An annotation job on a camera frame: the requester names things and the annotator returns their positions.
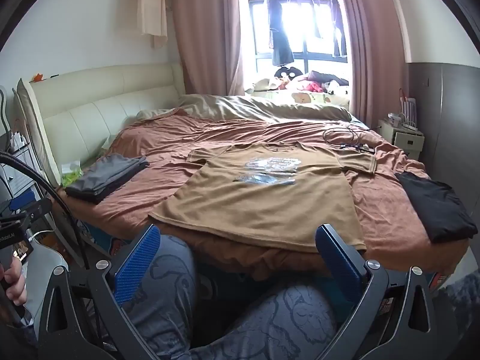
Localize thin black cable coil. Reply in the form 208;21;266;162
322;125;370;147

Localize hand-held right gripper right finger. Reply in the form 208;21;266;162
315;223;462;360

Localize pink curtain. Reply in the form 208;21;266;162
170;0;246;96
330;0;407;130

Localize window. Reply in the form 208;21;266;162
245;0;353;83

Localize dark hanging garment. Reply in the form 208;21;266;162
328;0;347;58
268;0;295;66

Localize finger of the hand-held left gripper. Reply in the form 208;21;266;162
0;191;53;229

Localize cream padded headboard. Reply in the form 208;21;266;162
15;63;184;188

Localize beige duvet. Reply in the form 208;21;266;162
137;94;353;122

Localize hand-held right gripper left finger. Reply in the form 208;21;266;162
37;223;192;360

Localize grey patterned pajama pants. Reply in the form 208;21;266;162
124;232;338;360

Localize black folded clothes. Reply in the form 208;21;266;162
395;171;479;244

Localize green packet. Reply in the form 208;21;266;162
60;161;84;187

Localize grey folded clothes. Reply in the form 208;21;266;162
64;154;150;205

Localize brown printed t-shirt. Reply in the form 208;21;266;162
148;142;377;254

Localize white wire rack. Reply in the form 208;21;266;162
397;97;418;126

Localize black braided cable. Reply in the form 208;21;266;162
0;150;91;271

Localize rust brown blanket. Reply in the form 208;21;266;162
52;107;451;274

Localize white nightstand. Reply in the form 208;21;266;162
377;118;426;160

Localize person's left hand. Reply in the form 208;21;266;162
2;257;29;306

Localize blue printed bed sheet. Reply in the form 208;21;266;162
73;215;126;257

